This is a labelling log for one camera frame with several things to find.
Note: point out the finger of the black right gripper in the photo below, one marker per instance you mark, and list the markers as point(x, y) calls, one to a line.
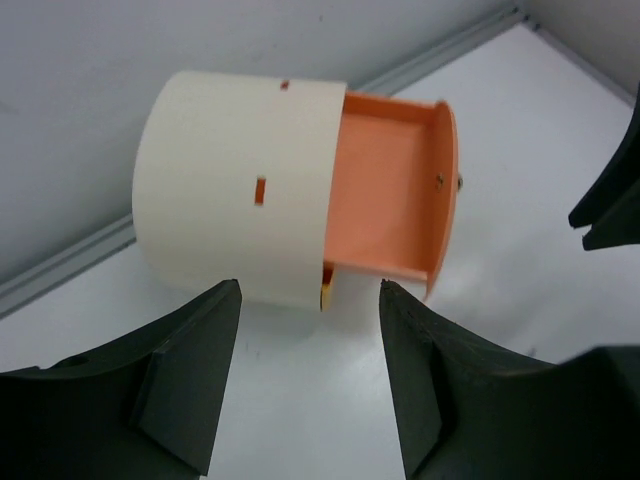
point(618, 227)
point(618, 176)

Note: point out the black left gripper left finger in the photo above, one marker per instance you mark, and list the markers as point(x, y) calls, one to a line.
point(143, 406)

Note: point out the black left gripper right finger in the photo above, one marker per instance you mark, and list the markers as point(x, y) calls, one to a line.
point(467, 408)

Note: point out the white round drawer cabinet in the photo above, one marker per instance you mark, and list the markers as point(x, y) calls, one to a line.
point(279, 183)

